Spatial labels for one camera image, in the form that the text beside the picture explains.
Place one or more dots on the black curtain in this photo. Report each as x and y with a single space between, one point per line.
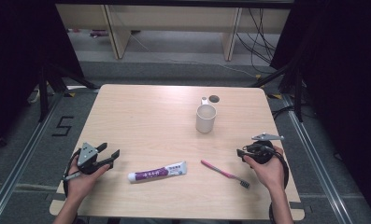
15 62
345 77

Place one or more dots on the white cup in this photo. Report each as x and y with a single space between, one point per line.
205 119

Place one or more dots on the black metal stand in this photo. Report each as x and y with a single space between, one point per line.
43 93
298 93

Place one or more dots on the white and purple toothpaste tube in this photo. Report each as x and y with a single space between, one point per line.
156 172

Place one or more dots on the small items under desk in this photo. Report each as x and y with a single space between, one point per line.
98 32

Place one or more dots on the beige wooden desk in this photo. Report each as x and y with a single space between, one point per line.
174 18

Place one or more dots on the person's right hand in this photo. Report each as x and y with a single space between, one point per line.
270 172

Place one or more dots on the person's left hand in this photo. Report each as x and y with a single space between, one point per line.
80 183

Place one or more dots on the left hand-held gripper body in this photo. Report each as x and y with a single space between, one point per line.
87 155

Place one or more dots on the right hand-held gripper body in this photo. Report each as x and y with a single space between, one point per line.
261 152

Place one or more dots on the aluminium floor rail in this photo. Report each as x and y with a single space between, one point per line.
21 155
317 155

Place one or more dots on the pink toothbrush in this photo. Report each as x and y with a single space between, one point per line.
223 172

